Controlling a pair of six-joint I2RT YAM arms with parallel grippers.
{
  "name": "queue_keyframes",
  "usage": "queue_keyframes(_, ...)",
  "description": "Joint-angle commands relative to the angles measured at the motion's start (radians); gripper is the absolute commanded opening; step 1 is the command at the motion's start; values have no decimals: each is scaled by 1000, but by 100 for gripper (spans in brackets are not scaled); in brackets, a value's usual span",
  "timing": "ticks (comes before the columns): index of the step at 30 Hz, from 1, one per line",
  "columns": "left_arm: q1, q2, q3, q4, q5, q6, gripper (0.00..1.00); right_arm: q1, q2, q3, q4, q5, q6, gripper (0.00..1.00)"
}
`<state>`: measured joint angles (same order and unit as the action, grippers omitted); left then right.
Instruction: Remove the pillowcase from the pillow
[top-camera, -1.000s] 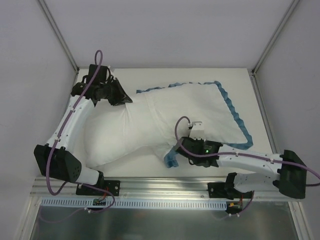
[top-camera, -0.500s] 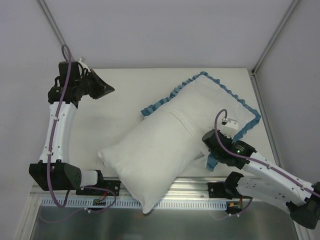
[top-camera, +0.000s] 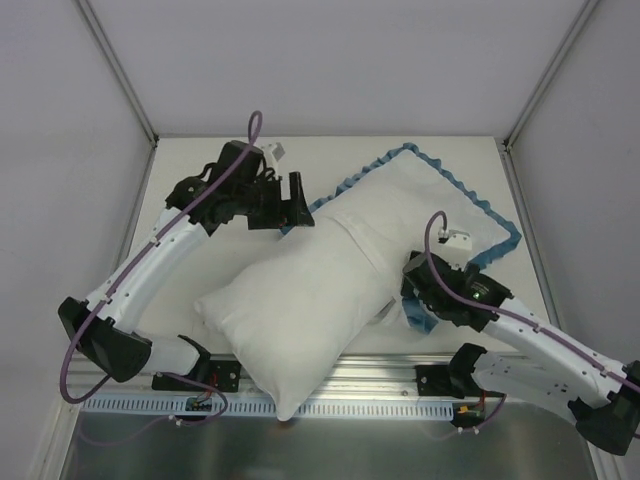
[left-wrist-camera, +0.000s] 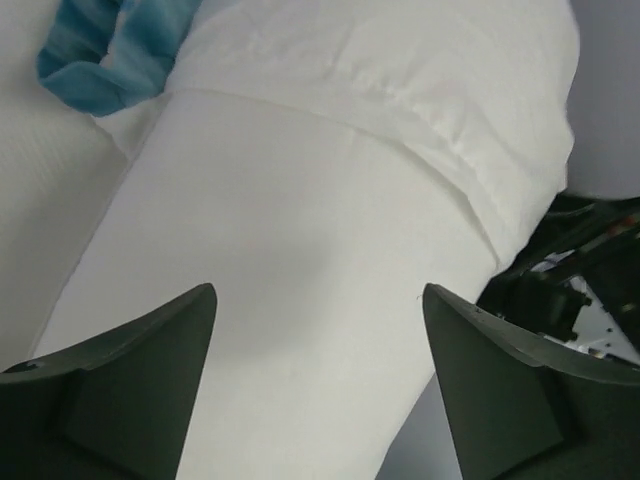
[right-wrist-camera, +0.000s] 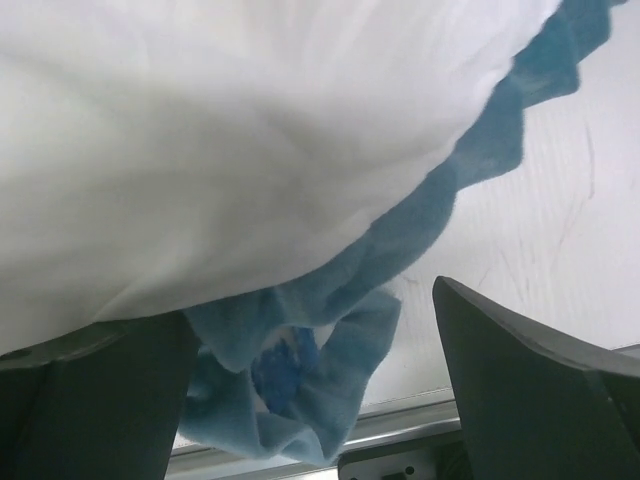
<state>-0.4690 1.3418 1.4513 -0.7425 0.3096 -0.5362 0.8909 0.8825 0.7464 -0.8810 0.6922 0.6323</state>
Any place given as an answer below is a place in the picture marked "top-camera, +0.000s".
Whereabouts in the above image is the blue patterned pillowcase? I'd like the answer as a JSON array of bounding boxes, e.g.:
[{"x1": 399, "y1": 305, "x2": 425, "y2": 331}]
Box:
[{"x1": 309, "y1": 143, "x2": 522, "y2": 334}]

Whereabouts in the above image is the white pillow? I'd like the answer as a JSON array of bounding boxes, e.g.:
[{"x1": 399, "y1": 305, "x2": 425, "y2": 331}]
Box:
[{"x1": 194, "y1": 218, "x2": 406, "y2": 421}]

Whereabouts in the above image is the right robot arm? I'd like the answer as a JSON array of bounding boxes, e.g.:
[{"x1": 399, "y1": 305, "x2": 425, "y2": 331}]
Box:
[{"x1": 401, "y1": 251, "x2": 639, "y2": 456}]

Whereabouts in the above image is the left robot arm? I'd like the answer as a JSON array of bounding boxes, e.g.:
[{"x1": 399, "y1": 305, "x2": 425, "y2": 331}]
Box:
[{"x1": 58, "y1": 140, "x2": 315, "y2": 390}]

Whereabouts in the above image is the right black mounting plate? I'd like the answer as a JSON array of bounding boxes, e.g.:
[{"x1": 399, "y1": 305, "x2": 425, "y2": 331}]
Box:
[{"x1": 415, "y1": 364, "x2": 503, "y2": 399}]

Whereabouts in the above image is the black mounting plate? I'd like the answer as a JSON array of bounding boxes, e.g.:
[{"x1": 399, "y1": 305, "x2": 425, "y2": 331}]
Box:
[
  {"x1": 415, "y1": 364, "x2": 503, "y2": 399},
  {"x1": 151, "y1": 359, "x2": 242, "y2": 393}
]

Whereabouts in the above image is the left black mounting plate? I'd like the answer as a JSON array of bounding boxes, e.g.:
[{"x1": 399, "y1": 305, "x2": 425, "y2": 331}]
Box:
[{"x1": 151, "y1": 359, "x2": 242, "y2": 393}]

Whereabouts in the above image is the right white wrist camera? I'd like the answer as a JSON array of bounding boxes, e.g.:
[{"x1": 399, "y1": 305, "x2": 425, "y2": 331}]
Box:
[{"x1": 436, "y1": 230, "x2": 473, "y2": 265}]

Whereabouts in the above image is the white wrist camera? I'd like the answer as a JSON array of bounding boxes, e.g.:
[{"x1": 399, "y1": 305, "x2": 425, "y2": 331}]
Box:
[
  {"x1": 436, "y1": 230, "x2": 473, "y2": 265},
  {"x1": 261, "y1": 142, "x2": 285, "y2": 165}
]

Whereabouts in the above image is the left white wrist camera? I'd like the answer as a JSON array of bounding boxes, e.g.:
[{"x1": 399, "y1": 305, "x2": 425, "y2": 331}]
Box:
[{"x1": 261, "y1": 142, "x2": 285, "y2": 165}]

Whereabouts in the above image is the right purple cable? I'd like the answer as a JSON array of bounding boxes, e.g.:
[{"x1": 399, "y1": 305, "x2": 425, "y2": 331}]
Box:
[{"x1": 423, "y1": 210, "x2": 640, "y2": 441}]

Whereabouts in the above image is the left aluminium frame post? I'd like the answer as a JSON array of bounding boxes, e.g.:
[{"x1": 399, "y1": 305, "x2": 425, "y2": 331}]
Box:
[{"x1": 73, "y1": 0, "x2": 159, "y2": 148}]

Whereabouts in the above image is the aluminium frame post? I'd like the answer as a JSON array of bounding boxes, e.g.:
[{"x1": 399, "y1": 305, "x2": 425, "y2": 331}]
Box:
[
  {"x1": 502, "y1": 0, "x2": 601, "y2": 152},
  {"x1": 73, "y1": 0, "x2": 159, "y2": 148}
]

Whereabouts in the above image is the white slotted cable duct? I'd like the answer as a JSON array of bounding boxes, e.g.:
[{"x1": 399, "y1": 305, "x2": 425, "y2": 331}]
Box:
[{"x1": 82, "y1": 394, "x2": 454, "y2": 422}]

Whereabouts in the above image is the right aluminium frame post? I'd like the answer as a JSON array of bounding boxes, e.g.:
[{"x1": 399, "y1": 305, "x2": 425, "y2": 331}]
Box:
[{"x1": 502, "y1": 0, "x2": 601, "y2": 152}]

